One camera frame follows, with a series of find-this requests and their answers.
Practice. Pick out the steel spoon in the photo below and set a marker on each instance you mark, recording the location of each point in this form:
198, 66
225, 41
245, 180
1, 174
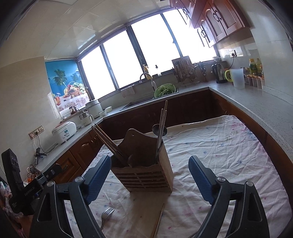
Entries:
156, 130

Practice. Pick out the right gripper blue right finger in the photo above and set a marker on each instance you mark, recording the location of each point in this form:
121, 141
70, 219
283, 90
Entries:
205, 179

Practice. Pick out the dish drying rack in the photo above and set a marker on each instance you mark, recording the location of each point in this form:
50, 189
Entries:
184, 70

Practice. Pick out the white rice cooker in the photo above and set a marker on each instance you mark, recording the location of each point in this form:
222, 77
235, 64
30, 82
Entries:
63, 132

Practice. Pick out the wooden chopstick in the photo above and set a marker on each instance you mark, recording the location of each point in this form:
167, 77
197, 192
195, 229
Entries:
109, 143
154, 234

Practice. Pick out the steel fork on left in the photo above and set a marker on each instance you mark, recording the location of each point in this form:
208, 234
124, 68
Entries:
106, 215

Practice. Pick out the wooden utensil holder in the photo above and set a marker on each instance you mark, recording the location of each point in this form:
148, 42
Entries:
148, 167

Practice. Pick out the chrome sink faucet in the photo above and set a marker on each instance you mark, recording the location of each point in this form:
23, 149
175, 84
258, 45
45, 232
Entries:
146, 77

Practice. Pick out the wooden chopstick in holder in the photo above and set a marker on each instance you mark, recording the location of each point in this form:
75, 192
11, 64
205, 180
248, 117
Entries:
109, 143

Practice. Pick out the tropical fruit poster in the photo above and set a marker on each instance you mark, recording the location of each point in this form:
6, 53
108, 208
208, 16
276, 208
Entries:
66, 84

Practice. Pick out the upper wooden cabinets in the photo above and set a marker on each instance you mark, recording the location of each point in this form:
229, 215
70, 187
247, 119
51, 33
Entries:
213, 20

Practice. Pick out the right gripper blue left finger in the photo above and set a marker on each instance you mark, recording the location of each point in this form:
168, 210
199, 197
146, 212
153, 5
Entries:
95, 178

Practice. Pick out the white pot cooker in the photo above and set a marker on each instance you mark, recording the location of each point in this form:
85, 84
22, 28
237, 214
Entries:
94, 108

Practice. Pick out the green vegetable colander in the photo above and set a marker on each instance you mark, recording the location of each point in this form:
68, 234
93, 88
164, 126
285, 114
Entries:
164, 90

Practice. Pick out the white plastic pitcher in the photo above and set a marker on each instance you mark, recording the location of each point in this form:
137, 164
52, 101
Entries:
236, 76

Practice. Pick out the white small kettle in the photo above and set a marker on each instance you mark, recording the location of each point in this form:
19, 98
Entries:
86, 118

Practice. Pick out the black electric kettle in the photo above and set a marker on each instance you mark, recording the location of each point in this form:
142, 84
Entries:
218, 72

